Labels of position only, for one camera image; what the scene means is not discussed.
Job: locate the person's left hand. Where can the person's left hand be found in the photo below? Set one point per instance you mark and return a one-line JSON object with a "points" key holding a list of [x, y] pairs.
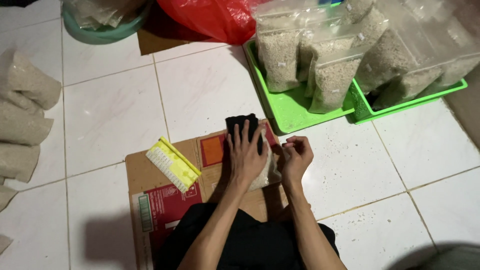
{"points": [[244, 161]]}

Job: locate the person's right hand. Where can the person's right hand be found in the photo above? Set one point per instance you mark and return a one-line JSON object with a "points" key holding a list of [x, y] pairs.
{"points": [[298, 165]]}

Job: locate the person's right fingers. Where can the person's right fingers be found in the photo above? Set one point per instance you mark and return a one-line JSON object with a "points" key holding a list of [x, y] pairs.
{"points": [[292, 144]]}

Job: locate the small clear grain bag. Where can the small clear grain bag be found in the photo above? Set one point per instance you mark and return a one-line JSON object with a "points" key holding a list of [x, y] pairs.
{"points": [[268, 172]]}

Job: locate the black cloth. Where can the black cloth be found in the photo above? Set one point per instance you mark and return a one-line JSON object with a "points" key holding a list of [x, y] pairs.
{"points": [[240, 125]]}

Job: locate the green plastic tray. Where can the green plastic tray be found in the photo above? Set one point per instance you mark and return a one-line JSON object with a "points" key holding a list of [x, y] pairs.
{"points": [[292, 108]]}

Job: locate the green plastic basket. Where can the green plastic basket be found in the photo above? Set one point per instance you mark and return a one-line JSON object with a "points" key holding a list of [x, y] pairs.
{"points": [[378, 107]]}

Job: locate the group of clear grain-filled pouches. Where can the group of clear grain-filled pouches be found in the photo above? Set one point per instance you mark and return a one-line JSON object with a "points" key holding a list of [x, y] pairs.
{"points": [[337, 56]]}

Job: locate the person's black shorts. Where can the person's black shorts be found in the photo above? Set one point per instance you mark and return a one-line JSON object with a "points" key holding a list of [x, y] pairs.
{"points": [[247, 243]]}

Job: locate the yellow plastic bag sealer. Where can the yellow plastic bag sealer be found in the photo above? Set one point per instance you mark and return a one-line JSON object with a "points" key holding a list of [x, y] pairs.
{"points": [[172, 165]]}

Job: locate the flattened brown cardboard box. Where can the flattened brown cardboard box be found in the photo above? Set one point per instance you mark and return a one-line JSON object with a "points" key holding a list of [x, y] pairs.
{"points": [[157, 202]]}

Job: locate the red plastic bag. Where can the red plastic bag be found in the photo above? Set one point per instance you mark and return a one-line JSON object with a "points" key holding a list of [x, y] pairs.
{"points": [[210, 17]]}

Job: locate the brown cardboard sheet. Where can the brown cardboard sheet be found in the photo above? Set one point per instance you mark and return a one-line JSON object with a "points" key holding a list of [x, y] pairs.
{"points": [[153, 43]]}

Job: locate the teal plastic basin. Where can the teal plastic basin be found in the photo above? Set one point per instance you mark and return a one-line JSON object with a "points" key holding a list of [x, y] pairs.
{"points": [[101, 35]]}

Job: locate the crumpled clear plastic bags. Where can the crumpled clear plastic bags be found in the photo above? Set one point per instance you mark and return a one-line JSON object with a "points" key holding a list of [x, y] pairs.
{"points": [[97, 11]]}

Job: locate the pile of sealed grain packs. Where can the pile of sealed grain packs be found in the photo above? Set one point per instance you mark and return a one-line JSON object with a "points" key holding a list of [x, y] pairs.
{"points": [[22, 123]]}

